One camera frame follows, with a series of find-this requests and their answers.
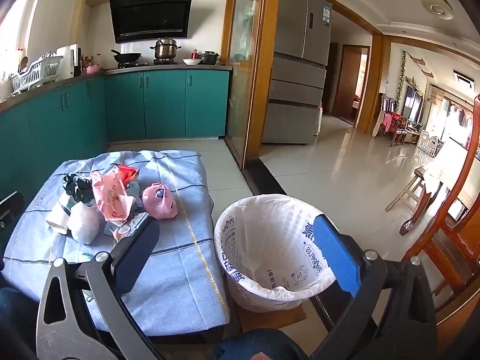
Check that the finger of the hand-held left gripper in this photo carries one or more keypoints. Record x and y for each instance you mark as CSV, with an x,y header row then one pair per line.
x,y
11,205

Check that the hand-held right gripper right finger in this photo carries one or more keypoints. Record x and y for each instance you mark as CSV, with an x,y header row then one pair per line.
x,y
337,255

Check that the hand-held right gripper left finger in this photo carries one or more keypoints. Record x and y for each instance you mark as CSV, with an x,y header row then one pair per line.
x,y
135,255

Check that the white paper cup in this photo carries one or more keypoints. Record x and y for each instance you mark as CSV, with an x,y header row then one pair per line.
x,y
56,219

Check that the pink tissue packet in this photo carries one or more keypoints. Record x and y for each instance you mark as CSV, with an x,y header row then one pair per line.
x,y
159,200

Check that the white plastic bag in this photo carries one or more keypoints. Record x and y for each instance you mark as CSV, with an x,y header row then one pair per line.
x,y
84,223

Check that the pink translucent plastic bag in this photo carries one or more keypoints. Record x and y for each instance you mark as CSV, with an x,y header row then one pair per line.
x,y
108,195

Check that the green vegetable stalk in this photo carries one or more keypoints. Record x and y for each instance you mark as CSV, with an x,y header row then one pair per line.
x,y
77,187

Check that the wastebasket with white liner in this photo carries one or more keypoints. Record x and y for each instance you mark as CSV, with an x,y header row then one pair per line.
x,y
270,240

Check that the person's right hand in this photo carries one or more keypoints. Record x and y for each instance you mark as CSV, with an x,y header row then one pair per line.
x,y
258,356

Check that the blue checked tablecloth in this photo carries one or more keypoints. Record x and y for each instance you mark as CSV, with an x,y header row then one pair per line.
x,y
176,270

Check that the brown cardboard sheet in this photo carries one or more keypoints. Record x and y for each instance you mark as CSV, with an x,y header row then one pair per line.
x,y
270,318

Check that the wooden stool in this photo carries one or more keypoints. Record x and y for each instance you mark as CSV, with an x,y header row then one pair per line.
x,y
407,189

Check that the red-brown wooden chair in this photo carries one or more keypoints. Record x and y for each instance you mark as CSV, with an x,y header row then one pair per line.
x,y
446,240

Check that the person's left leg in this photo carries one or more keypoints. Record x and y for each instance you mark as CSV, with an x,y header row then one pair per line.
x,y
18,318

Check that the person's leg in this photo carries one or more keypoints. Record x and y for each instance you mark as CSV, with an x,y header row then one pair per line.
x,y
240,345
18,318

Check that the wooden dining table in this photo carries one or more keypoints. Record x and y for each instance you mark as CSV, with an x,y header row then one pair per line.
x,y
438,174

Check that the person's right leg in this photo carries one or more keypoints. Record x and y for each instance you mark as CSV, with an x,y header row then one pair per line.
x,y
240,345

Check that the white dish rack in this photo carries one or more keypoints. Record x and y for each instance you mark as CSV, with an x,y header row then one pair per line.
x,y
37,73

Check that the row of wooden chairs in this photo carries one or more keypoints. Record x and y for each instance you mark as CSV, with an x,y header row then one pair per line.
x,y
395,123

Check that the white play fence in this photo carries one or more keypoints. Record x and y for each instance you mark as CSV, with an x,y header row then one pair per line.
x,y
431,144

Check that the white kitchen appliance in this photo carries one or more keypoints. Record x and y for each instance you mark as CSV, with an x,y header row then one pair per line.
x,y
66,62

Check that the teal lower cabinets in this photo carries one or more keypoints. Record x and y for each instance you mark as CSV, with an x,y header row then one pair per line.
x,y
165,101

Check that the pink bowl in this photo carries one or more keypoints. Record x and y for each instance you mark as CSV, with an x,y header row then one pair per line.
x,y
92,69

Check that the flat screen television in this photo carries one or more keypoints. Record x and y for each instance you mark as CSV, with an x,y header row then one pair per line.
x,y
412,107

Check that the kitchen window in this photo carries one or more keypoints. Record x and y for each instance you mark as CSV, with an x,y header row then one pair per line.
x,y
11,33

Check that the brown wooden door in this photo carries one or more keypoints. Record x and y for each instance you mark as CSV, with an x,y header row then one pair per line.
x,y
347,82

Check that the silver refrigerator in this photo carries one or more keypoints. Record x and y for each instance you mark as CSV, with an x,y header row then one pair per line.
x,y
296,82

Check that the black wok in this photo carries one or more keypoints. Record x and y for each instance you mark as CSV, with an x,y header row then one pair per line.
x,y
127,57

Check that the green vine garland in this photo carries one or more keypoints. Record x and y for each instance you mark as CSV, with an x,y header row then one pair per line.
x,y
402,75

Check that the gas stove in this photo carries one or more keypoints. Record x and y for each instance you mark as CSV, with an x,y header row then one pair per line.
x,y
146,63

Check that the wooden framed glass door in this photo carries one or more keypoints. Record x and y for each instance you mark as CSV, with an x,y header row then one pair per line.
x,y
243,82

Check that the white bowl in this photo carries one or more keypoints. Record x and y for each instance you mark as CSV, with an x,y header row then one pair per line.
x,y
191,61

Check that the steel stock pot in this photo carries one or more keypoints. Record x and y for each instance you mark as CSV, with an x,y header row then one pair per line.
x,y
165,49

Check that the small red jar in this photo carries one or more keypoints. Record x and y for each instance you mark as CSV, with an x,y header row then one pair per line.
x,y
194,54

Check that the black casserole pot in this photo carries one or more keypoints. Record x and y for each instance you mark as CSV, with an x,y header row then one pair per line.
x,y
209,58

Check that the ceiling air vent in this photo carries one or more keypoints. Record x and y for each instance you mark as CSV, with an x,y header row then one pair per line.
x,y
463,78

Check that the black range hood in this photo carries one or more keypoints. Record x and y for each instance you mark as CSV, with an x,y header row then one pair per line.
x,y
150,15

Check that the round ceiling lamp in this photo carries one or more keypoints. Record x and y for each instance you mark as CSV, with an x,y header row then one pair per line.
x,y
437,4

